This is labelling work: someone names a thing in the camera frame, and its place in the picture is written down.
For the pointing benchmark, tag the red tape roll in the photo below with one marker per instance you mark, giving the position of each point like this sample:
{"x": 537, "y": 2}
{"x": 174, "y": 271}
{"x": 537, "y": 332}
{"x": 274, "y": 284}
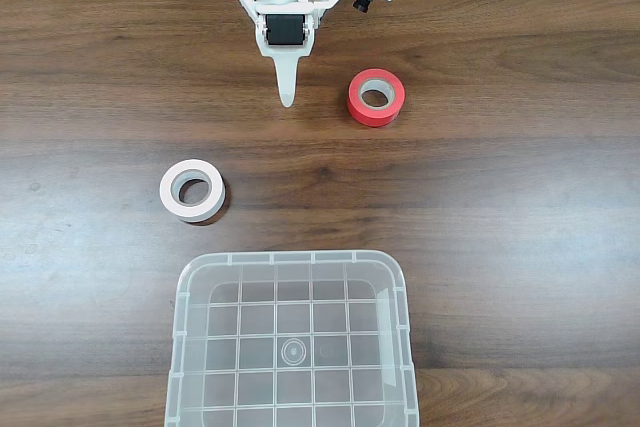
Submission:
{"x": 357, "y": 108}

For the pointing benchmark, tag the clear plastic storage box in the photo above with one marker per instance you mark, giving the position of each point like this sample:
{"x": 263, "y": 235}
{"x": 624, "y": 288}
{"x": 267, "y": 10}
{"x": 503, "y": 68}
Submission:
{"x": 295, "y": 352}

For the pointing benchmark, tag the white tape roll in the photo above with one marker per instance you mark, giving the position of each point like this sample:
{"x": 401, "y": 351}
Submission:
{"x": 168, "y": 198}

